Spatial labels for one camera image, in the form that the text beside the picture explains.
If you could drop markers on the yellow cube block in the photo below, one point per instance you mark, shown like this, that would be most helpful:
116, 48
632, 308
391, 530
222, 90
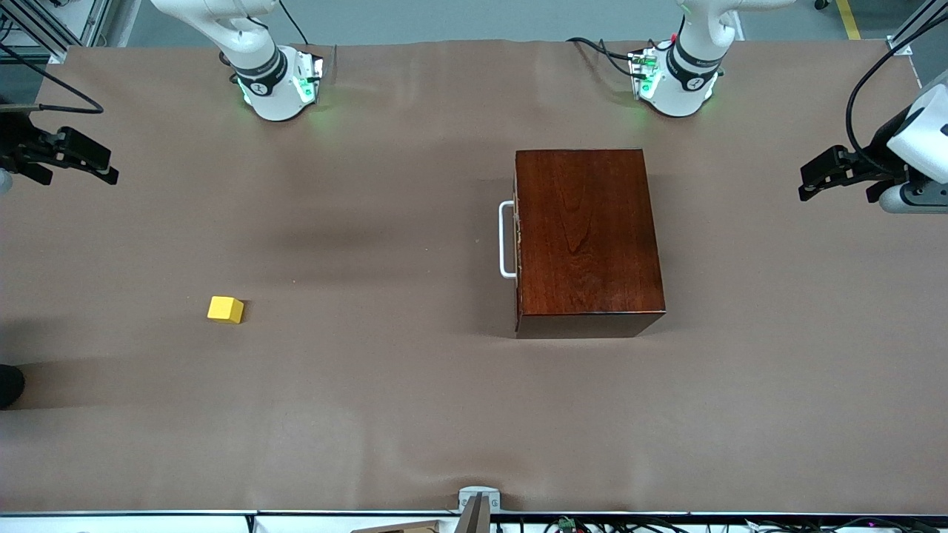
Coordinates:
224, 309

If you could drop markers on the dark brown wooden drawer cabinet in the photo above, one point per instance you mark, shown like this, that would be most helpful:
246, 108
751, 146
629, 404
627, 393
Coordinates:
589, 237

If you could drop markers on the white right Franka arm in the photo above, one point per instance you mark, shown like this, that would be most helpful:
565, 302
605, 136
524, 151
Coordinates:
263, 74

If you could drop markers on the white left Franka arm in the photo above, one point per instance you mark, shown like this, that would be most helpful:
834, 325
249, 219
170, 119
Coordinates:
689, 74

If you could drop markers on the black shoe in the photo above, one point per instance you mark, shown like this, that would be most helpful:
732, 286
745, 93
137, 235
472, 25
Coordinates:
9, 385

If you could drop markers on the brown table mat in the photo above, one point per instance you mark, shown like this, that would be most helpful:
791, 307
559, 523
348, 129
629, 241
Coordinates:
474, 414

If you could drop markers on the cardboard piece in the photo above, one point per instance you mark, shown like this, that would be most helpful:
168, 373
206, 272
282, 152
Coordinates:
400, 528

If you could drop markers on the aluminium frame profile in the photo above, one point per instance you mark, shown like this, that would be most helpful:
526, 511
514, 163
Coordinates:
915, 26

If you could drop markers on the aluminium frame rack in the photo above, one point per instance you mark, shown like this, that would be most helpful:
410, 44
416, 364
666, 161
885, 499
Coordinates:
44, 26

